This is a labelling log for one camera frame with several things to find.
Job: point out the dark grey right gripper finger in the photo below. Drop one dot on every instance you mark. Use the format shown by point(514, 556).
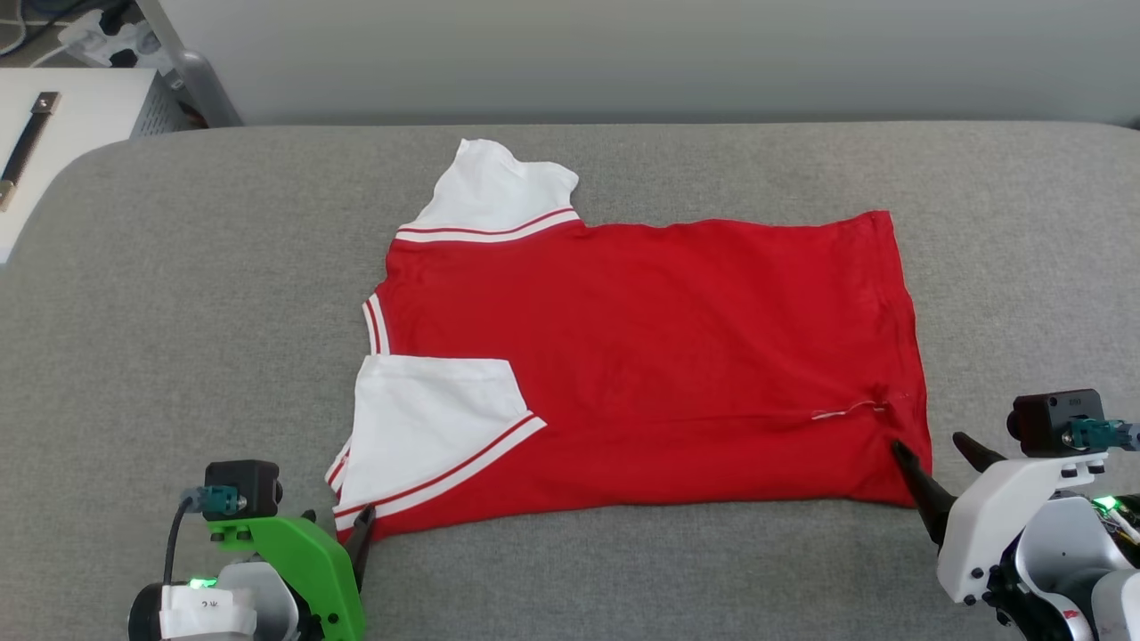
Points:
point(926, 503)
point(975, 452)

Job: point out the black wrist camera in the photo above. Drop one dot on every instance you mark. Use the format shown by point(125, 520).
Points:
point(1051, 418)
point(245, 490)

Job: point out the red white basketball jersey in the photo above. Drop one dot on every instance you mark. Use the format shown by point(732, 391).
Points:
point(668, 356)

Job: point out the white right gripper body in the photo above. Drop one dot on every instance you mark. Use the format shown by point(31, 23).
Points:
point(989, 525)

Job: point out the white partition panel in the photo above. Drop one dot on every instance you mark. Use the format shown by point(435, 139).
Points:
point(668, 58)

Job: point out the grey partition frame post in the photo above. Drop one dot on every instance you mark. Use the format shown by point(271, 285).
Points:
point(200, 76)

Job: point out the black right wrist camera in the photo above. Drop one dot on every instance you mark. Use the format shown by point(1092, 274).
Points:
point(1051, 418)

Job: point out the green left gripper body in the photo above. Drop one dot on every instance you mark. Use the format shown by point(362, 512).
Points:
point(312, 570)

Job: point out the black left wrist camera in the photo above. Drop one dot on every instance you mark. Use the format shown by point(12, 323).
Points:
point(245, 490)

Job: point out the white metal cabinet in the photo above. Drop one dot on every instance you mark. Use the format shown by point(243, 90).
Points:
point(71, 133)

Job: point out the white power strip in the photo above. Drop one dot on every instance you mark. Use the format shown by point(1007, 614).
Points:
point(116, 43)

